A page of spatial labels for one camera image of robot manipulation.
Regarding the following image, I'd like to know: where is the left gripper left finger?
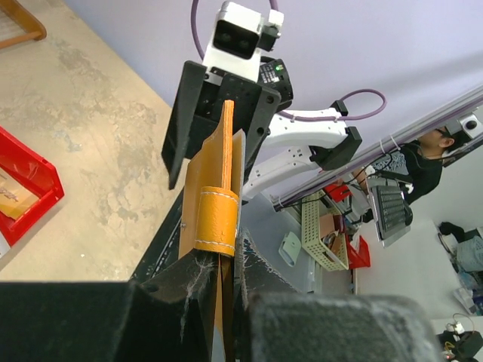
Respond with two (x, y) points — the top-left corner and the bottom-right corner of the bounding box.
(1, 250), (218, 361)

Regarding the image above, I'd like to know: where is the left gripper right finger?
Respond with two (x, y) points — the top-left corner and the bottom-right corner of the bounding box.
(235, 229), (443, 361)

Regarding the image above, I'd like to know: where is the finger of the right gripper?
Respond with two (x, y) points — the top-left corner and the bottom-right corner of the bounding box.
(161, 60), (206, 189)

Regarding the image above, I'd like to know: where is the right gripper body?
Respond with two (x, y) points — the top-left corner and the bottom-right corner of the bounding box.
(192, 75), (281, 181)

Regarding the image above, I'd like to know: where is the orange leather card holder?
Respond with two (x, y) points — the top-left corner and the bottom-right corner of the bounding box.
(178, 100), (245, 361)

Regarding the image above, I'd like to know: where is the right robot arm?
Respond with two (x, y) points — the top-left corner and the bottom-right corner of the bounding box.
(162, 57), (361, 201)

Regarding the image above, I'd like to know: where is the orange card in bin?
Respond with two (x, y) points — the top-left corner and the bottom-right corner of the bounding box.
(0, 169), (38, 220)

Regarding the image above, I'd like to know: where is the red box in background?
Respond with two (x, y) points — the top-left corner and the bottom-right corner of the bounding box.
(346, 235), (371, 269)

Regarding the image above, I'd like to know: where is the green perforated basket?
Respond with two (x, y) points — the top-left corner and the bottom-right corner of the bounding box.
(301, 191), (349, 272)

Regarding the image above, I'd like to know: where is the wooden shelf rack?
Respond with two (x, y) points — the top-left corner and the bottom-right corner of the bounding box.
(1, 0), (47, 50)

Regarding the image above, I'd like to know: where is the black keyboard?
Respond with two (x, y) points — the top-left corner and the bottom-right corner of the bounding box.
(371, 185), (413, 248)

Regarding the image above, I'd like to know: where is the person in black shirt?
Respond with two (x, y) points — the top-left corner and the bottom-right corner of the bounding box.
(368, 127), (462, 204)

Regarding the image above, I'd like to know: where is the red plastic bin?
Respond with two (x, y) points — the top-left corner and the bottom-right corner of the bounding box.
(1, 129), (64, 247)

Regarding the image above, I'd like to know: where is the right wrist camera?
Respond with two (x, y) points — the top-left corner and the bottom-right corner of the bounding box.
(202, 1), (285, 82)

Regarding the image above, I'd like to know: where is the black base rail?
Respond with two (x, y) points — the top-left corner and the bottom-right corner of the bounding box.
(131, 189), (183, 283)

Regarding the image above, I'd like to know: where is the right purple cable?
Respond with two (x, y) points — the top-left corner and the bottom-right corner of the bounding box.
(190, 0), (388, 124)

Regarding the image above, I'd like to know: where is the aluminium frame rail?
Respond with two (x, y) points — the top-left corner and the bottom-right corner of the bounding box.
(272, 86), (482, 212)

